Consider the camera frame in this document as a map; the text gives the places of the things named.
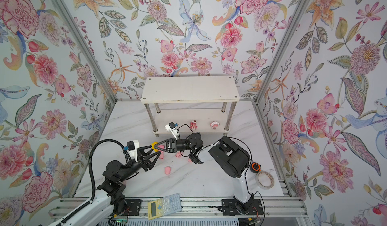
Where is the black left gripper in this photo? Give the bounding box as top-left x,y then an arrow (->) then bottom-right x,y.
118,148 -> 160,185

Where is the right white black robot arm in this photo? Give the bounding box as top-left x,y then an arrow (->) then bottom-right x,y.
154,133 -> 265,217

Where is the black corrugated cable conduit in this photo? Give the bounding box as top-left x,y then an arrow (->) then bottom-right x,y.
54,139 -> 125,226

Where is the pink bear with yellow flower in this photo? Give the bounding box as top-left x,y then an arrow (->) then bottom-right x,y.
151,142 -> 165,153

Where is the yellow blue calculator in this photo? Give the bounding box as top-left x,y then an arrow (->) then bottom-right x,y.
147,193 -> 182,220

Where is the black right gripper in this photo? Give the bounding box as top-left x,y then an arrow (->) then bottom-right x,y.
157,141 -> 193,156

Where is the pink white round figurine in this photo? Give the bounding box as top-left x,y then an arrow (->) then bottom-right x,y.
210,121 -> 220,130

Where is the clear tape roll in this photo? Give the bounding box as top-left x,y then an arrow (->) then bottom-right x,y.
256,171 -> 275,190

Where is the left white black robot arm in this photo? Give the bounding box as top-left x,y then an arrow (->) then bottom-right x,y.
51,146 -> 161,226

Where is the black orange tape measure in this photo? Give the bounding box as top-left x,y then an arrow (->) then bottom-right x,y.
250,162 -> 261,174

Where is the white two-tier shelf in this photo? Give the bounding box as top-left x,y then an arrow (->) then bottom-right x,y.
141,76 -> 240,136

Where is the dark pink strawberry bear toy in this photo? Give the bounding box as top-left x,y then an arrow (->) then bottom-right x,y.
190,120 -> 197,131

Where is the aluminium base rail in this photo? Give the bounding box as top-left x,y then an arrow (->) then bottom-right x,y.
48,197 -> 308,220

